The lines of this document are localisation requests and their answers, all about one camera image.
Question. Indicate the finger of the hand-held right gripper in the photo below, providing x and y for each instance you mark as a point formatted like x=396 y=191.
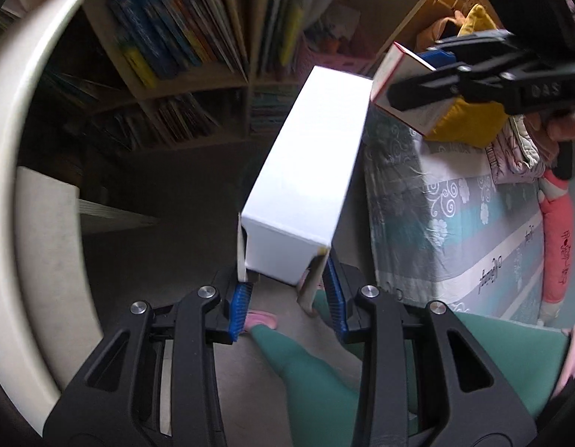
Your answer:
x=436 y=58
x=432 y=86

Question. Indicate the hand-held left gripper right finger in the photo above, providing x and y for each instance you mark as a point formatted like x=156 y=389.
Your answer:
x=336 y=302

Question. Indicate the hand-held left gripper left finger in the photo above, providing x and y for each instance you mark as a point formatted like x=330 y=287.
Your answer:
x=238 y=307

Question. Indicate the small white red-edged box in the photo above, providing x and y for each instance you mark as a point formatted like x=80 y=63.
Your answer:
x=420 y=121

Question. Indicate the large white cardboard box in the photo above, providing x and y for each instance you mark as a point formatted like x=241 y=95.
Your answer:
x=306 y=172

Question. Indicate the person's right hand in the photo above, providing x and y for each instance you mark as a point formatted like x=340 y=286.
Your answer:
x=564 y=125

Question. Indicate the pink slipper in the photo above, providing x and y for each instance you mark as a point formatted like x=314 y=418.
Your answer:
x=262 y=320

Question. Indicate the yellow cloth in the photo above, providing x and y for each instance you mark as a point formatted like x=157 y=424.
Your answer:
x=473 y=121

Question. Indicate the pink quilted cloth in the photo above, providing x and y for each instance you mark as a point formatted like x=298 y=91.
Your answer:
x=515 y=153

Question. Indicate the person's left leg green pants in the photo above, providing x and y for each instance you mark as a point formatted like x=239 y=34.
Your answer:
x=306 y=391

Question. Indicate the person's leg green pants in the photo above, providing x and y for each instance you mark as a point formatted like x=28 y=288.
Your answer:
x=306 y=391
x=511 y=358

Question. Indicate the pink storage basket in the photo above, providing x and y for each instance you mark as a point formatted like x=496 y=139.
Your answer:
x=336 y=58

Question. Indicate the patterned grey teal mattress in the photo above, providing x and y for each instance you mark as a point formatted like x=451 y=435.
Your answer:
x=432 y=223

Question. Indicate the pink plush toy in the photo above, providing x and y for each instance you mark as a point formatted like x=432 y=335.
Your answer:
x=557 y=233

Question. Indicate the row of books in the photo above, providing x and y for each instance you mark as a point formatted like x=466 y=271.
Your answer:
x=271 y=109
x=280 y=23
x=176 y=28
x=185 y=121

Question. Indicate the person's right leg green pants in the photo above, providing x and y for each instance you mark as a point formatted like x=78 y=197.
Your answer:
x=511 y=358

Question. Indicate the light wooden bookshelf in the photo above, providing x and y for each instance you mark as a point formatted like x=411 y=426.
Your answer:
x=241 y=81

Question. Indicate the white round table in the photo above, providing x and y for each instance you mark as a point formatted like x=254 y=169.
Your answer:
x=41 y=242

